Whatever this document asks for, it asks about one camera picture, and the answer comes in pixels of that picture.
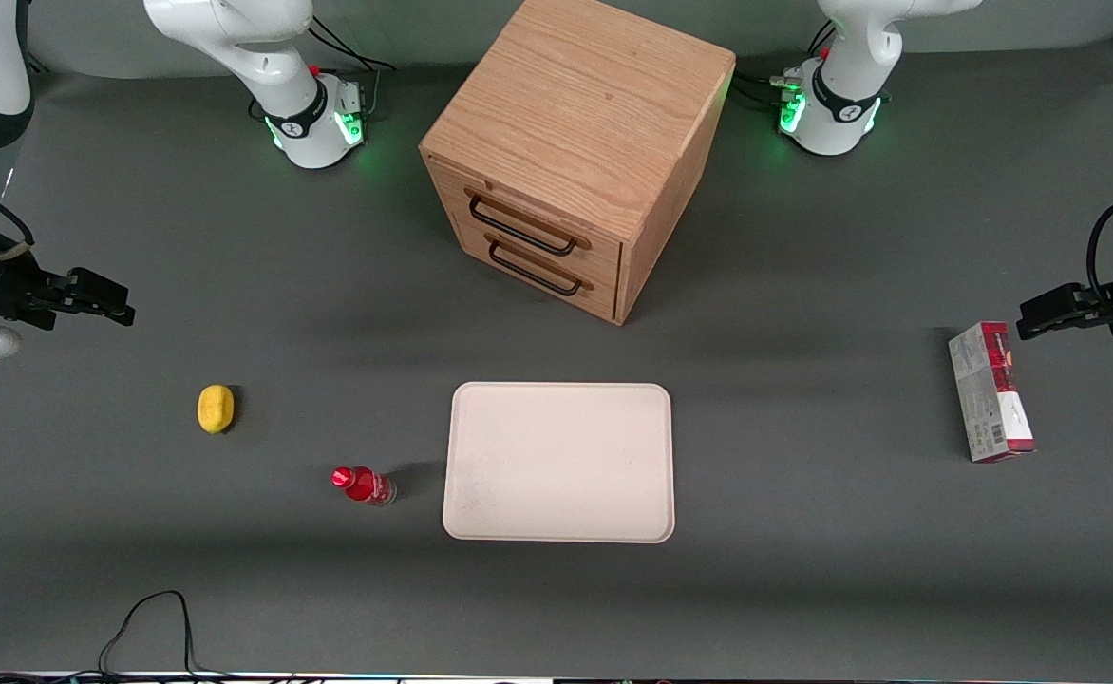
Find wooden drawer with long handle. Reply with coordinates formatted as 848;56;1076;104
428;157;624;284

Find wooden drawer cabinet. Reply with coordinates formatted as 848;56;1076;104
419;0;737;327

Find black cable at table edge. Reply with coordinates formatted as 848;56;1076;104
0;590;244;684

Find black arm base cables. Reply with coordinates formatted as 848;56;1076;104
731;19;839;113
249;13;398;124

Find black left arm base cables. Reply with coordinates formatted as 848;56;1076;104
731;19;839;113

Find beige plastic tray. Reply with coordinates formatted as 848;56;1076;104
442;381;677;545

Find black right arm base cables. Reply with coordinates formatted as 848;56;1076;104
249;13;398;124

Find yellow lemon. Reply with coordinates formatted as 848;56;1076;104
197;384;236;436

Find red and grey carton box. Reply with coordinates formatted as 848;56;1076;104
947;320;1038;465

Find red coke bottle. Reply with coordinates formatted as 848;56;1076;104
330;465;397;507

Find long black drawer handle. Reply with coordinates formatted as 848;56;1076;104
465;188;594;257

